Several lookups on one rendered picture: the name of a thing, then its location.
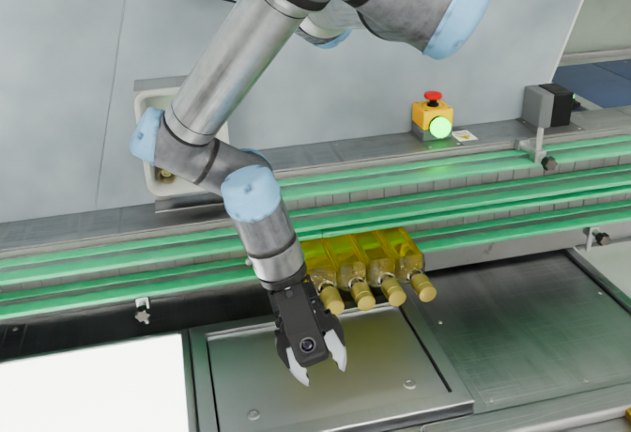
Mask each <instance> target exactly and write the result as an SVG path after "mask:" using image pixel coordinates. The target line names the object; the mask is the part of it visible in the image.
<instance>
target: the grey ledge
mask: <svg viewBox="0 0 631 432"><path fill-rule="evenodd" d="M599 226H600V228H599V232H600V233H604V232H606V233H607V234H608V235H609V238H610V239H611V241H610V242H609V243H608V245H604V246H600V245H599V244H598V243H597V240H596V239H595V237H593V240H592V246H591V249H594V248H601V247H607V246H612V245H618V244H624V243H629V242H631V221H627V222H620V223H615V224H603V225H599ZM582 231H583V228H579V229H573V230H567V231H562V232H555V233H549V234H543V235H537V236H531V237H525V238H519V239H508V240H502V241H496V242H489V243H484V244H477V245H471V246H466V247H459V248H453V249H448V250H441V251H435V252H429V253H423V256H424V260H425V268H424V271H429V270H439V269H445V268H450V267H456V266H462V265H468V264H474V263H480V262H485V261H491V260H497V259H503V258H509V257H515V256H521V255H531V254H537V253H543V252H549V251H555V250H560V249H566V248H572V247H576V248H577V249H578V250H579V251H583V250H585V245H586V240H587V236H586V235H585V234H583V232H582Z"/></svg>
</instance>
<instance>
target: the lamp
mask: <svg viewBox="0 0 631 432"><path fill-rule="evenodd" d="M428 128H429V131H430V132H431V133H432V134H433V135H435V136H436V137H438V138H442V137H445V136H446V135H448V133H449V132H450V130H451V123H450V122H449V121H448V119H447V118H445V117H444V116H435V117H434V118H433V119H432V120H431V121H430V123H429V127H428Z"/></svg>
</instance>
